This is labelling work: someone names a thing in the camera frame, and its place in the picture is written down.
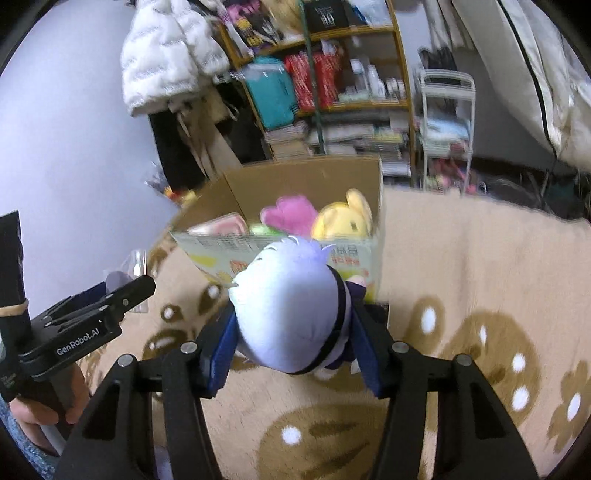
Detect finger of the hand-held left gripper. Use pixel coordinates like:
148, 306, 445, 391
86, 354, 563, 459
46, 275, 156, 330

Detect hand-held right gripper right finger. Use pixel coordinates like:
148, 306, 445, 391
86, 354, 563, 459
352, 302, 541, 480

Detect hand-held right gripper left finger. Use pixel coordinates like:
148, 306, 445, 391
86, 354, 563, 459
54, 302, 238, 480

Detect white-haired plush doll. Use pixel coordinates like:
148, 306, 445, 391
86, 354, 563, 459
228, 235, 370, 381

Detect yellow plush toy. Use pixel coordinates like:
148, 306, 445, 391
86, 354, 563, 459
310, 188, 374, 241

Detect pink plush toy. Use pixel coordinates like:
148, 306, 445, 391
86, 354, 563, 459
260, 195, 319, 240

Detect printed cardboard box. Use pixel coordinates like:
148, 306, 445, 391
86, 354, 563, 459
168, 154, 386, 305

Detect person's left forearm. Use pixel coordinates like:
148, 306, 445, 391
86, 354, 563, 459
0, 397, 61, 480

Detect person's left hand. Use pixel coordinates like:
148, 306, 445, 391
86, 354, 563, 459
8, 364, 90, 428

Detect plastic bag of toys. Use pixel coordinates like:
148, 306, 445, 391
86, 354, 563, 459
145, 161, 199, 204

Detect black hanging garment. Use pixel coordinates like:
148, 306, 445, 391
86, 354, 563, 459
148, 99, 208, 190

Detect beige hanging trousers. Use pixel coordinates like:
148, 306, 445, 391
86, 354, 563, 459
180, 88, 243, 178

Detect pile of magazines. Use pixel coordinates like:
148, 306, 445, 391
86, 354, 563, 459
309, 113, 411, 176

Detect stack of books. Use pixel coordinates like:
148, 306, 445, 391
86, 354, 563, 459
264, 122, 315, 160

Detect light blue folded cloth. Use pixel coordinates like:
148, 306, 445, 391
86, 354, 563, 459
422, 117, 472, 155

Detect white puffer jacket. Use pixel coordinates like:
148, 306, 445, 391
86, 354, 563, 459
121, 0, 232, 116

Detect teal bag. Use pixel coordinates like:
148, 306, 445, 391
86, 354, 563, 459
244, 58, 298, 132

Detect wooden shelf unit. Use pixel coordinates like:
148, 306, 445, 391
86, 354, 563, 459
217, 0, 416, 171

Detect white trolley cart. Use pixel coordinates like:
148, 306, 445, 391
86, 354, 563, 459
413, 69, 476, 190

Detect green pole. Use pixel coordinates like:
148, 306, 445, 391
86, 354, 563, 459
299, 0, 326, 155

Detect group of cosmetic bottles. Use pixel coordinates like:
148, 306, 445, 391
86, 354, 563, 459
339, 55, 409, 100

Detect red patterned bag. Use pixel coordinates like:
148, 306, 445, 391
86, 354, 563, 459
284, 52, 345, 114

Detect purple and black bag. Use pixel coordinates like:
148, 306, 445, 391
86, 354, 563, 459
222, 0, 278, 51

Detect blonde wig head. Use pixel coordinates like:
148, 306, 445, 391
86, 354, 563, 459
265, 0, 303, 35

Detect cream recliner chair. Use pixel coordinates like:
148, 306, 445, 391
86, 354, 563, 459
462, 0, 591, 171

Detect black box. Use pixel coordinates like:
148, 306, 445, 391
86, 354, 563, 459
305, 0, 352, 33

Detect white floral curtain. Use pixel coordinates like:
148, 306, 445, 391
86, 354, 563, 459
422, 0, 476, 47

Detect white plastic bag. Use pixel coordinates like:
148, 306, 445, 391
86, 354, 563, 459
348, 0, 393, 26

